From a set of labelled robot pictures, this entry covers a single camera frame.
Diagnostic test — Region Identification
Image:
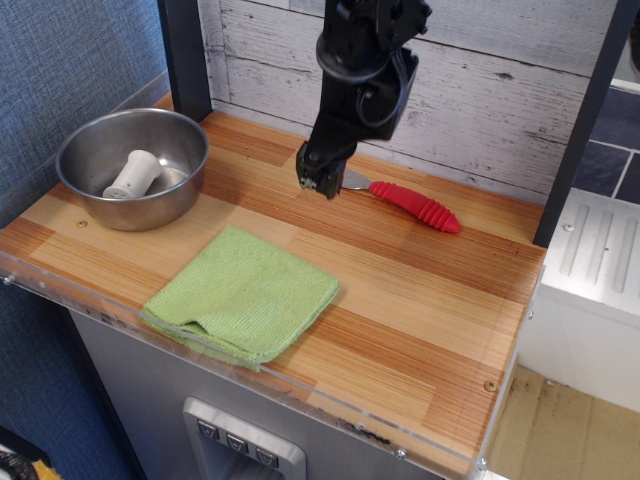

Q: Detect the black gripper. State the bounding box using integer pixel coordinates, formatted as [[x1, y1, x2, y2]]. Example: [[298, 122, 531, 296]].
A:
[[297, 47, 419, 200]]

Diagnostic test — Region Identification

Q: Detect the red handled metal fork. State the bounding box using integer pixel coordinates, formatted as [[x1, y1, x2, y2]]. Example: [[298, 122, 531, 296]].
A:
[[342, 170, 461, 233]]

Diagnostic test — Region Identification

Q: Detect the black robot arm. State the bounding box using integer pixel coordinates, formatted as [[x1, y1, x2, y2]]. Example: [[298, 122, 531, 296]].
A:
[[296, 0, 432, 199]]

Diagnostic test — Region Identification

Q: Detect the green microfiber cloth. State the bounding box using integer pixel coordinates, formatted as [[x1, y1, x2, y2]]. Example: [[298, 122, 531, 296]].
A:
[[140, 226, 339, 370]]

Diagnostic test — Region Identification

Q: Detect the white salt shaker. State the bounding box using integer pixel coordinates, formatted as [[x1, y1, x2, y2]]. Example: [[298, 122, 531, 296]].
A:
[[103, 150, 161, 199]]

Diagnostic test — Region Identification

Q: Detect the stainless steel bowl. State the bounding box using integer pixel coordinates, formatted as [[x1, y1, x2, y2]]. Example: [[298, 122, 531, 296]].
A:
[[56, 108, 209, 231]]

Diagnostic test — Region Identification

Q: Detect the silver toy dishwasher cabinet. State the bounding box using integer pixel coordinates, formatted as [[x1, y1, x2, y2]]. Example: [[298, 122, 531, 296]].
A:
[[72, 311, 478, 479]]

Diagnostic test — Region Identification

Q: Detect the dishwasher button panel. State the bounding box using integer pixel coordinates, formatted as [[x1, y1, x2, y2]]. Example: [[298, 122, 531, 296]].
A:
[[183, 397, 307, 479]]

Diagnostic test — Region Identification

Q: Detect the white toy sink drainboard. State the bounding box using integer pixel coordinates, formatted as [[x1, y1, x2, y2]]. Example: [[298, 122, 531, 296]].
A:
[[518, 189, 639, 410]]

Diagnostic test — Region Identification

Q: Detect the yellow black object at corner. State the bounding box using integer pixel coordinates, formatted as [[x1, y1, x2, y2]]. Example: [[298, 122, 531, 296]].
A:
[[1, 445, 62, 480]]

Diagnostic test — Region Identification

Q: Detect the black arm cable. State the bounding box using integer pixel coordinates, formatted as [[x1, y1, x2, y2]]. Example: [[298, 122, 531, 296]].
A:
[[357, 47, 414, 129]]

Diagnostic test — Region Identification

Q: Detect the dark left frame post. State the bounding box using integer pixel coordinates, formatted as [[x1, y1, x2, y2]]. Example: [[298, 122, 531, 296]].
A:
[[157, 0, 212, 121]]

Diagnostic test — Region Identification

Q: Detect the dark frame post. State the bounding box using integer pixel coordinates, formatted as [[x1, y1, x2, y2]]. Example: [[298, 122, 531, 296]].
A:
[[157, 0, 212, 121], [533, 0, 639, 248]]

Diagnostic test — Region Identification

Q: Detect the dark right frame post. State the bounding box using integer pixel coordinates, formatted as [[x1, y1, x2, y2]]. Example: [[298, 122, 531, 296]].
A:
[[533, 0, 639, 248]]

